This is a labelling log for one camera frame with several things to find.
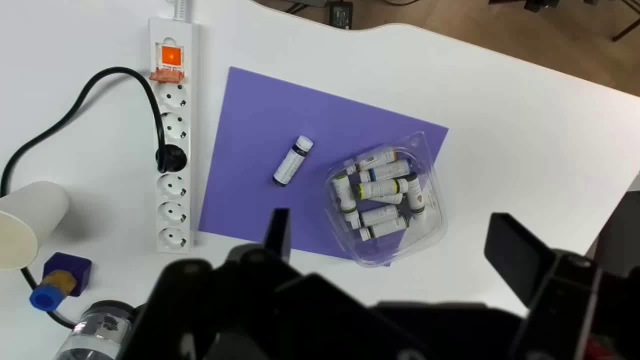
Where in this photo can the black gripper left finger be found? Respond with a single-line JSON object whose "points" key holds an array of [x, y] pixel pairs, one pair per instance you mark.
{"points": [[281, 233]]}

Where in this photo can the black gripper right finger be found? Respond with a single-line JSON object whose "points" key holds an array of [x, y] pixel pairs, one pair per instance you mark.
{"points": [[521, 256]]}

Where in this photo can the clear plastic clamshell box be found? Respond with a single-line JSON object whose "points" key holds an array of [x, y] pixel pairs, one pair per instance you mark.
{"points": [[432, 222]]}

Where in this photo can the white power strip orange switch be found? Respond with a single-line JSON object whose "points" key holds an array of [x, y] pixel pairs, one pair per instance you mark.
{"points": [[175, 120]]}

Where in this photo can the green band vial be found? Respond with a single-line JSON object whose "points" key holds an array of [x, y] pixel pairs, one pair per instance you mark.
{"points": [[383, 188]]}

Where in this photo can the purple paper sheet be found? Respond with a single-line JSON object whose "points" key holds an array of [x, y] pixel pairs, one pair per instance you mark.
{"points": [[267, 120]]}

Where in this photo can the orange band vial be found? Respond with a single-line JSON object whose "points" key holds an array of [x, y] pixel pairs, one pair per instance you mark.
{"points": [[377, 157]]}

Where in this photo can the blue band vial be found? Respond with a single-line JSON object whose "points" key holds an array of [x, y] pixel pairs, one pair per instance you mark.
{"points": [[386, 173]]}

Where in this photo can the blue yellow small object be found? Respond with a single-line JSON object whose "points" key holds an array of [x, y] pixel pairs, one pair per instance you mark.
{"points": [[73, 266]]}

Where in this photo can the yellow and blue peg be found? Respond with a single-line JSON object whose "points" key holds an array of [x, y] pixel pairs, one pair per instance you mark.
{"points": [[47, 296]]}

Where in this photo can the white paper cup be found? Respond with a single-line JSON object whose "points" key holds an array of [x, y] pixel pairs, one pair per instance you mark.
{"points": [[33, 213]]}

